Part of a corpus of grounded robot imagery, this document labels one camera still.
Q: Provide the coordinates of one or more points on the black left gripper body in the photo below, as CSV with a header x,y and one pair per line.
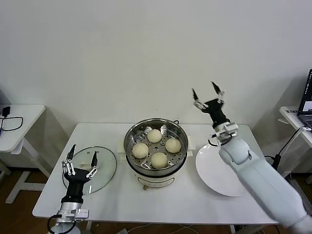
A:
x,y
76,180

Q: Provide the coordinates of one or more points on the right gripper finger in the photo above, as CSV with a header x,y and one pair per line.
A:
x,y
220,96
198,103

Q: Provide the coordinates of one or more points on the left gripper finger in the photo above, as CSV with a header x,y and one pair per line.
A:
x,y
93,168
67,167

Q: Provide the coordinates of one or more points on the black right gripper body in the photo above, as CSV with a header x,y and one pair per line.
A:
x,y
217,111

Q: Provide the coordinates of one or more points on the round glass pot lid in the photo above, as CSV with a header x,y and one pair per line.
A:
x,y
104,170

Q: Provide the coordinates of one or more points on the white steamed baozi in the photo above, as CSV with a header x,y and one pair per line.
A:
x,y
159,160
173,145
154,135
140,150

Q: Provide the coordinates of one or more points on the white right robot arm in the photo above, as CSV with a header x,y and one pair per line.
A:
x,y
256,175

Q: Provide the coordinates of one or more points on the perforated steel steamer basket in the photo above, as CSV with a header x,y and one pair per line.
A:
x,y
156,147

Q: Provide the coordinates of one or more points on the round white plate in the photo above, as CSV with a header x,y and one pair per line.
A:
x,y
209,165

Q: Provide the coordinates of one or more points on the white electric cooker pot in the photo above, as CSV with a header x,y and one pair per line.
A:
x,y
156,179

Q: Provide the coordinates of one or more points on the small white side table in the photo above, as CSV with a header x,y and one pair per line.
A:
x,y
26,114

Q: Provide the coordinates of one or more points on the white desk with laptop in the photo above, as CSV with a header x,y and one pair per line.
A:
x,y
290,117

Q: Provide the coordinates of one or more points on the black power adapter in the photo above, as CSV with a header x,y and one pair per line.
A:
x,y
6,111

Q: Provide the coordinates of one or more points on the dark open laptop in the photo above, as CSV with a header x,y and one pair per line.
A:
x,y
307,97

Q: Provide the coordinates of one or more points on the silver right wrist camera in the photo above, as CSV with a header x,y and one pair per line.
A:
x,y
230,127

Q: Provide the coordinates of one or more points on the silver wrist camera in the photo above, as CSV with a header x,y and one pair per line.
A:
x,y
81,214
230,127

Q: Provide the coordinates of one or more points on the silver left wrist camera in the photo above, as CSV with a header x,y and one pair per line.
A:
x,y
81,214

